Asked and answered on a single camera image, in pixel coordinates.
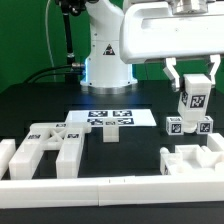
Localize white cable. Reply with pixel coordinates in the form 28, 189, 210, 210
44, 0, 58, 83

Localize white tagged cube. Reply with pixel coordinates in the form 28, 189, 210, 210
166, 116, 183, 135
196, 116, 213, 134

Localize white U-shaped fence wall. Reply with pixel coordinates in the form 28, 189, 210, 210
0, 133, 224, 208

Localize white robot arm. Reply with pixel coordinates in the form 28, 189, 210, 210
81, 0, 224, 91

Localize white tagged cube left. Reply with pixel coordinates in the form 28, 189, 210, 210
166, 116, 183, 135

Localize white tagged cube right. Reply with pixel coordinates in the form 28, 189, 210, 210
196, 116, 213, 134

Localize white tagged base sheet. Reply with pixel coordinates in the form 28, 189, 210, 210
65, 109, 156, 127

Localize white chair seat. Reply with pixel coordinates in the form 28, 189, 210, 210
160, 144, 224, 176

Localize white chair back frame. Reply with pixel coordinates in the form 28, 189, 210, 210
9, 122, 92, 180

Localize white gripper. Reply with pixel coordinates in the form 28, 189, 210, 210
119, 1, 224, 92

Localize black cables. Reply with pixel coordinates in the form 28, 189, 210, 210
22, 61, 86, 84

